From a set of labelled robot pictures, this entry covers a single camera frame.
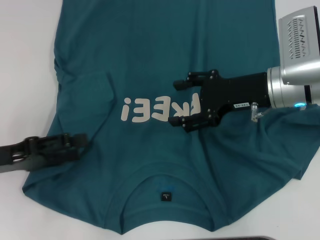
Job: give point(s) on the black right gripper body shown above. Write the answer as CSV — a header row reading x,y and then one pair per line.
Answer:
x,y
230,92

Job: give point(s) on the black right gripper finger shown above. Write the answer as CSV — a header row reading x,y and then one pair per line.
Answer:
x,y
192,124
195,80

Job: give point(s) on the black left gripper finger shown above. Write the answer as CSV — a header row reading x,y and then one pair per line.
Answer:
x,y
65,157
80,140

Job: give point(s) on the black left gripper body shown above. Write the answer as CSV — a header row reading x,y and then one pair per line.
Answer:
x,y
15,160

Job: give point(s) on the teal blue printed t-shirt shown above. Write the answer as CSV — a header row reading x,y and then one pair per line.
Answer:
x,y
150,50

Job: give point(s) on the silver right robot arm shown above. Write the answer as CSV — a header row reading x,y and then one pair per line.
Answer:
x,y
276,90

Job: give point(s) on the silver plug on right gripper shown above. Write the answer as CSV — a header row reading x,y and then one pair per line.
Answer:
x,y
254,112

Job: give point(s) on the silver vented wrist camera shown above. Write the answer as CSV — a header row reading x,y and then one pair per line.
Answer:
x,y
298,40

